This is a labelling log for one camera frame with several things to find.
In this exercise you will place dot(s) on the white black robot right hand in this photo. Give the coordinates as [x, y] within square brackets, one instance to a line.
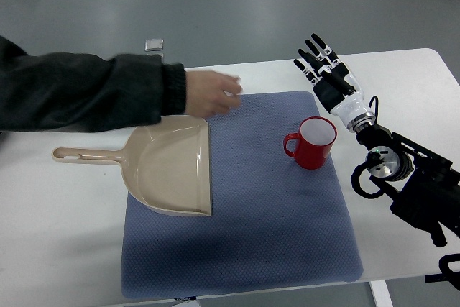
[334, 85]

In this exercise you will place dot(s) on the person's bare hand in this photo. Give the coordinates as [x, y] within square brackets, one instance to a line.
[209, 93]

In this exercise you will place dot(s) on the red cup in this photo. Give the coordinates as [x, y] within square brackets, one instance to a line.
[312, 143]

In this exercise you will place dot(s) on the dark grey sleeved forearm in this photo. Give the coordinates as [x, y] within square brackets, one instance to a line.
[69, 92]

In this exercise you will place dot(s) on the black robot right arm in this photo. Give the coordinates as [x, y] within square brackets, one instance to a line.
[423, 186]

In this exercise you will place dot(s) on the beige plastic dustpan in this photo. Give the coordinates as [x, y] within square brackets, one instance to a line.
[165, 166]

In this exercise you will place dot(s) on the blue textured mat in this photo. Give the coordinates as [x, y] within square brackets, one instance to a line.
[274, 224]

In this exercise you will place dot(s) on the white table leg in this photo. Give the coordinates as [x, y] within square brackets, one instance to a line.
[380, 293]

